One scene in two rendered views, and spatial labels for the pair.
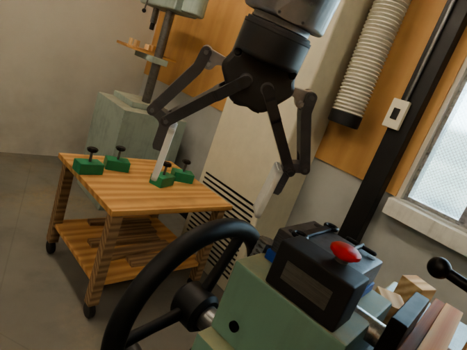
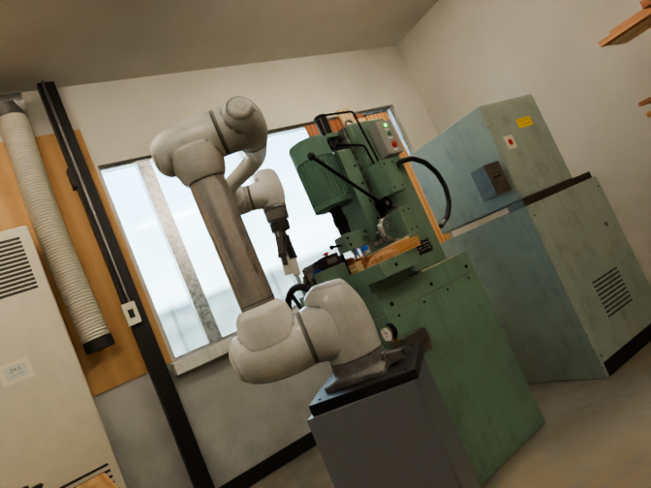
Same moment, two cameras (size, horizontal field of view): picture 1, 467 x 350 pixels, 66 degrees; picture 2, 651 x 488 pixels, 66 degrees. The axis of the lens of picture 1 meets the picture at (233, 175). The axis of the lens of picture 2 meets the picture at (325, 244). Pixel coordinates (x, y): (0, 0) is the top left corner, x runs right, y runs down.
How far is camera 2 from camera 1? 1.85 m
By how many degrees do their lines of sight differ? 75
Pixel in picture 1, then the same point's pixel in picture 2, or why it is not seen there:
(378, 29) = (76, 271)
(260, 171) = (82, 434)
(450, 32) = (116, 251)
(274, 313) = (333, 272)
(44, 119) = not seen: outside the picture
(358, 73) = (87, 305)
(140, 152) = not seen: outside the picture
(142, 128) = not seen: outside the picture
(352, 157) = (120, 368)
